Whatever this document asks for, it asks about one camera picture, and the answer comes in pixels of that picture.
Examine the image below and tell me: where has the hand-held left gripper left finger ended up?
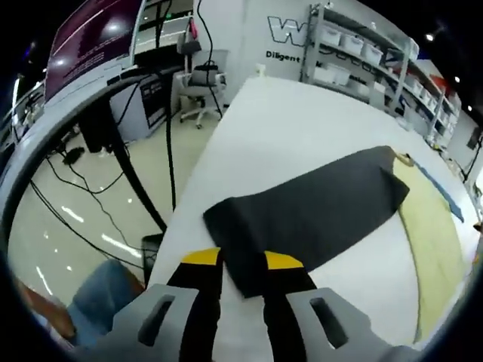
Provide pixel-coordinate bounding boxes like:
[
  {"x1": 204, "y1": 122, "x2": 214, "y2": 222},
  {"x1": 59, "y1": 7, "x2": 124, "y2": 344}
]
[{"x1": 109, "y1": 247, "x2": 223, "y2": 362}]

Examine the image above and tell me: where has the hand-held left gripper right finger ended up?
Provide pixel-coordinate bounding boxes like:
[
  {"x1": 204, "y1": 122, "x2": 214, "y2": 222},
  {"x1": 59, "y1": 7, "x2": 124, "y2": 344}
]
[{"x1": 260, "y1": 250, "x2": 382, "y2": 362}]

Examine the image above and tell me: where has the yellow garment with blue sleeve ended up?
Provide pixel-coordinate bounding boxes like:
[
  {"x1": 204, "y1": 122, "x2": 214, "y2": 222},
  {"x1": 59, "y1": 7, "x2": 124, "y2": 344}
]
[{"x1": 202, "y1": 145, "x2": 471, "y2": 344}]

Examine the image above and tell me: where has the person's blue jeans leg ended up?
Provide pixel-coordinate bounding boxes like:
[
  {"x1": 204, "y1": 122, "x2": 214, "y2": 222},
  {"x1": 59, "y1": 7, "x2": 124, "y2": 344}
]
[{"x1": 69, "y1": 259, "x2": 148, "y2": 350}]

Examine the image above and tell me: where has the black power adapter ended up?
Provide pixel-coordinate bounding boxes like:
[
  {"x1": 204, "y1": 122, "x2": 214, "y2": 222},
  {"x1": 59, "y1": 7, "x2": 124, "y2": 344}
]
[{"x1": 62, "y1": 147, "x2": 86, "y2": 165}]

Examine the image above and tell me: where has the dark desk cabinet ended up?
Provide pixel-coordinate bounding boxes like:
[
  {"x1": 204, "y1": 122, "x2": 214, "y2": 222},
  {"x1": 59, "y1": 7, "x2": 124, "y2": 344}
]
[{"x1": 138, "y1": 73, "x2": 178, "y2": 131}]

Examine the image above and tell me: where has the white swivel office chair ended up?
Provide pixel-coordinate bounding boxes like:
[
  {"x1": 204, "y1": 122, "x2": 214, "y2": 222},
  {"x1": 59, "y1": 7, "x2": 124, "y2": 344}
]
[{"x1": 176, "y1": 48, "x2": 230, "y2": 130}]

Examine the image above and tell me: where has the black handbag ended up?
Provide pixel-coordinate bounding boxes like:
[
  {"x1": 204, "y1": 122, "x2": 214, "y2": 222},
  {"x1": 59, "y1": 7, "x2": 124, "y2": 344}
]
[{"x1": 192, "y1": 60, "x2": 220, "y2": 82}]

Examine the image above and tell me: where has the grey metal shelving rack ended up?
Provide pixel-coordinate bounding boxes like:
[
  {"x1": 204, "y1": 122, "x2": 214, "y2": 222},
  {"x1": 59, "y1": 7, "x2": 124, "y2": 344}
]
[{"x1": 300, "y1": 3, "x2": 463, "y2": 148}]

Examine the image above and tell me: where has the black monitor stand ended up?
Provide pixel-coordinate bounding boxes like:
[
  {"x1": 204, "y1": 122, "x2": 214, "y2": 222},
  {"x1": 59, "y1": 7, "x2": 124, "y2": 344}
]
[{"x1": 462, "y1": 130, "x2": 483, "y2": 182}]

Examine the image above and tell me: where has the grey hanging bag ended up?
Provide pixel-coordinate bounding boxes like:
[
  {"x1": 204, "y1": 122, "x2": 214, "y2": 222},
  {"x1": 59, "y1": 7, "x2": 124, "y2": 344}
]
[{"x1": 177, "y1": 39, "x2": 203, "y2": 56}]

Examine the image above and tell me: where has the row of white storage bins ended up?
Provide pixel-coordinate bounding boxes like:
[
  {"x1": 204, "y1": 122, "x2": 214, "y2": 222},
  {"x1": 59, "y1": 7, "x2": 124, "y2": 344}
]
[{"x1": 320, "y1": 22, "x2": 454, "y2": 129}]

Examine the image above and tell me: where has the large display screen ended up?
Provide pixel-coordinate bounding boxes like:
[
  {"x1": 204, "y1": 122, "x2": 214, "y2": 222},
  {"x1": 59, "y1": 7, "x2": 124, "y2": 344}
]
[{"x1": 44, "y1": 0, "x2": 146, "y2": 105}]

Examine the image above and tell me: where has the black camera tripod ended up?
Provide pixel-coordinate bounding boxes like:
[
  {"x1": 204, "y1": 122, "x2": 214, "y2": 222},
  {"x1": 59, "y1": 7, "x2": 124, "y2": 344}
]
[{"x1": 77, "y1": 67, "x2": 178, "y2": 235}]

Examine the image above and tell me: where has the grey and black curved frame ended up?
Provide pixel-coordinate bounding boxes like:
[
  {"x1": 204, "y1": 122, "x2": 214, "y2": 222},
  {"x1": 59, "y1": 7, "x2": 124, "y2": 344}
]
[{"x1": 0, "y1": 66, "x2": 182, "y2": 242}]

